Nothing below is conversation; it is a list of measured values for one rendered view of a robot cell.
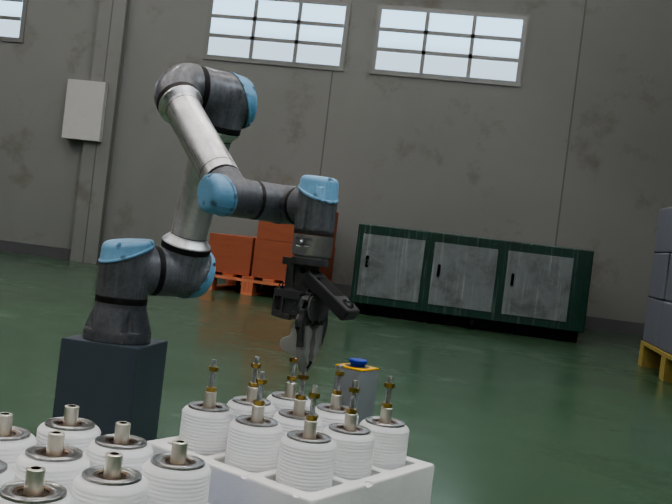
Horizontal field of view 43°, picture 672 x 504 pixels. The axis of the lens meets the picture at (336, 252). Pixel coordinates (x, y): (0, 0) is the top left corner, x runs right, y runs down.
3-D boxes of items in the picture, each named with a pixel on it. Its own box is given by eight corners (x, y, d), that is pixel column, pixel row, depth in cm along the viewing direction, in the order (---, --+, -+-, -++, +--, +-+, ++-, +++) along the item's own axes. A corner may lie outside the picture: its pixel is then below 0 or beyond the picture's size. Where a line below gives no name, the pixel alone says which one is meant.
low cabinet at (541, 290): (560, 325, 814) (569, 251, 812) (582, 344, 645) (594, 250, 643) (372, 301, 843) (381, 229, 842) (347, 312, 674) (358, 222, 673)
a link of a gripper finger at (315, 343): (293, 365, 164) (297, 318, 164) (319, 371, 161) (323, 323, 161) (284, 367, 162) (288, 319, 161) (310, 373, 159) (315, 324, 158)
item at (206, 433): (225, 514, 153) (237, 415, 153) (172, 512, 151) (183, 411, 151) (221, 497, 163) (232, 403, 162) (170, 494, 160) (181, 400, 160)
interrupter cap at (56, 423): (34, 424, 131) (34, 419, 131) (74, 418, 137) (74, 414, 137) (65, 435, 127) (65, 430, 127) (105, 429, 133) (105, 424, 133)
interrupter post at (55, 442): (41, 455, 116) (43, 431, 115) (55, 452, 117) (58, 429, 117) (52, 459, 114) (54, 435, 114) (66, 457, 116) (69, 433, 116)
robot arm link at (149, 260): (86, 291, 194) (93, 232, 194) (140, 294, 202) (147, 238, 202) (106, 298, 184) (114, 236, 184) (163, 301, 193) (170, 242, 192)
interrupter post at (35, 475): (17, 494, 99) (20, 466, 99) (35, 491, 101) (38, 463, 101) (30, 500, 98) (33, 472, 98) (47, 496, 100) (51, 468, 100)
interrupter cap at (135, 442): (83, 442, 125) (84, 437, 125) (123, 435, 131) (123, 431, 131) (118, 454, 120) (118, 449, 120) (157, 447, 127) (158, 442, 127)
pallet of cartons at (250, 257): (331, 295, 850) (341, 213, 848) (305, 303, 717) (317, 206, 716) (240, 283, 865) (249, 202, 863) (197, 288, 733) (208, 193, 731)
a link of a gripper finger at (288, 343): (281, 367, 161) (288, 319, 161) (307, 373, 158) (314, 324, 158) (272, 368, 158) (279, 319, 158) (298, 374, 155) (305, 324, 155)
